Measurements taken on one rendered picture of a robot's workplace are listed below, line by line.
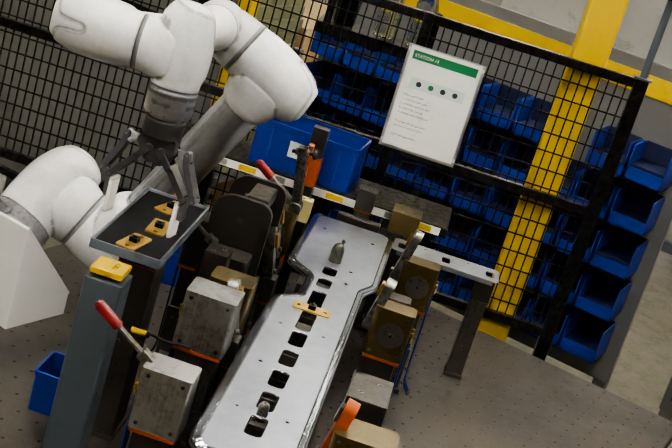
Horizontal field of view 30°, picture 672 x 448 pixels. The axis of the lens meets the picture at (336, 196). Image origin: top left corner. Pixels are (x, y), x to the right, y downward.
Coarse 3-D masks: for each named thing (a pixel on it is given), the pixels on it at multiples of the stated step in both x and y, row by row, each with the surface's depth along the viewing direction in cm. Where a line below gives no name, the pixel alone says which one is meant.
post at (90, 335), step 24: (96, 288) 220; (120, 288) 219; (96, 312) 221; (120, 312) 225; (72, 336) 223; (96, 336) 222; (72, 360) 224; (96, 360) 223; (72, 384) 225; (96, 384) 225; (72, 408) 227; (96, 408) 232; (48, 432) 229; (72, 432) 228
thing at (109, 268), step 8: (96, 264) 220; (104, 264) 221; (112, 264) 222; (120, 264) 224; (96, 272) 219; (104, 272) 219; (112, 272) 219; (120, 272) 220; (128, 272) 223; (120, 280) 219
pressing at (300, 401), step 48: (336, 240) 319; (384, 240) 330; (336, 288) 287; (288, 336) 255; (336, 336) 262; (240, 384) 229; (288, 384) 235; (192, 432) 207; (240, 432) 212; (288, 432) 217
